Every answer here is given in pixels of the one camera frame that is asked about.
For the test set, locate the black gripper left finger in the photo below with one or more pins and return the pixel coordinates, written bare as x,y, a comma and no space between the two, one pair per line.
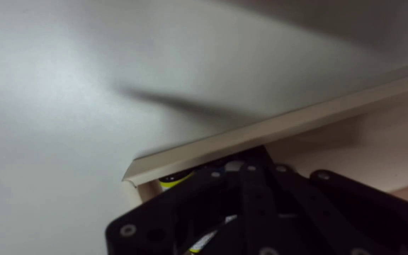
227,201

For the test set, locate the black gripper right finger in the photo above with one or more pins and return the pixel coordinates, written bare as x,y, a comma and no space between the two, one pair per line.
352,218

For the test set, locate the shallow wooden tray box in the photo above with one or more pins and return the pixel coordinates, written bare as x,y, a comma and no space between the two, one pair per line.
361,134

